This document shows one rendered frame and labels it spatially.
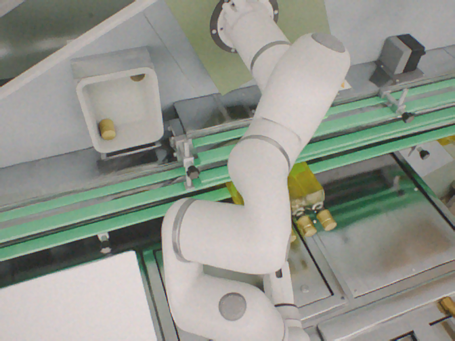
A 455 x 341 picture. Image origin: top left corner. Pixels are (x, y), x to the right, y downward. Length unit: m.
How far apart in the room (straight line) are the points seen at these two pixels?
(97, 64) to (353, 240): 0.84
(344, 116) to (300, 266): 0.43
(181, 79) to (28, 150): 0.43
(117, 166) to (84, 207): 0.13
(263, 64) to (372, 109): 0.52
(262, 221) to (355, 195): 0.90
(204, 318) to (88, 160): 0.66
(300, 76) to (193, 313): 0.35
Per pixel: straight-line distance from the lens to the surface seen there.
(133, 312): 1.06
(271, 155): 0.51
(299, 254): 1.14
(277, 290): 0.89
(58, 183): 1.08
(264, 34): 0.79
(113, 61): 0.94
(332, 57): 0.62
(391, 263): 1.25
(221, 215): 0.50
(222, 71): 0.97
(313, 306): 1.08
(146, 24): 0.95
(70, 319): 1.09
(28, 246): 1.12
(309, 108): 0.55
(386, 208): 1.35
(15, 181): 1.13
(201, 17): 0.87
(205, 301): 0.56
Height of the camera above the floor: 1.57
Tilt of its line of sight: 36 degrees down
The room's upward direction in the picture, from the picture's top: 154 degrees clockwise
